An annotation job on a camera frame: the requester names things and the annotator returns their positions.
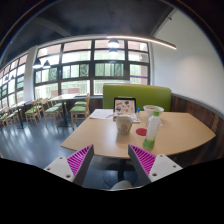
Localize rectangular wooden dining table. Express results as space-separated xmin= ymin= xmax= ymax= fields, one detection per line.
xmin=49 ymin=93 xmax=88 ymax=128

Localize round wooden table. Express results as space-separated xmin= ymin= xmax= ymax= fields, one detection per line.
xmin=61 ymin=111 xmax=215 ymax=159

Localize white bowl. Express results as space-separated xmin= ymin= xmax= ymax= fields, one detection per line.
xmin=143 ymin=105 xmax=164 ymax=119

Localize red round coaster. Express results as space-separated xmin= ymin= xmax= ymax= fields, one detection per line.
xmin=136 ymin=128 xmax=147 ymax=136

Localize laptop with stickers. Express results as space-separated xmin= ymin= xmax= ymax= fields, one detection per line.
xmin=113 ymin=97 xmax=140 ymax=123

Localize white paper sheets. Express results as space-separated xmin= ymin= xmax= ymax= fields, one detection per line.
xmin=90 ymin=109 xmax=113 ymax=119

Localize clear plastic bottle green label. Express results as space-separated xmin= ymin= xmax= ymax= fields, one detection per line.
xmin=143 ymin=110 xmax=161 ymax=149

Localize wooden chair green seat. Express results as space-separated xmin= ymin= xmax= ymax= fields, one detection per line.
xmin=70 ymin=95 xmax=90 ymax=124
xmin=40 ymin=98 xmax=62 ymax=126
xmin=5 ymin=108 xmax=19 ymax=126
xmin=25 ymin=101 xmax=41 ymax=124

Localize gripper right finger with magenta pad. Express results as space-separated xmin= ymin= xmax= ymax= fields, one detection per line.
xmin=128 ymin=144 xmax=182 ymax=185

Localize black pendant lamp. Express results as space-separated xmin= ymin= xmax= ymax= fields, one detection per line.
xmin=108 ymin=39 xmax=119 ymax=48
xmin=33 ymin=58 xmax=42 ymax=69
xmin=43 ymin=60 xmax=51 ymax=69

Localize white paper cup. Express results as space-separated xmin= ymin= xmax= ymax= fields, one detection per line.
xmin=116 ymin=116 xmax=133 ymax=135

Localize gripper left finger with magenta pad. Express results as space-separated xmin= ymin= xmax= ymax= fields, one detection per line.
xmin=44 ymin=145 xmax=94 ymax=186

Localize green upholstered booth bench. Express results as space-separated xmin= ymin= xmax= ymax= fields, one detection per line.
xmin=103 ymin=83 xmax=172 ymax=112

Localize large grid window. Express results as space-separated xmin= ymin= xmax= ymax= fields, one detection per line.
xmin=34 ymin=39 xmax=149 ymax=98

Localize linear ceiling light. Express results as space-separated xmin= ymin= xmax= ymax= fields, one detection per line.
xmin=106 ymin=35 xmax=177 ymax=50

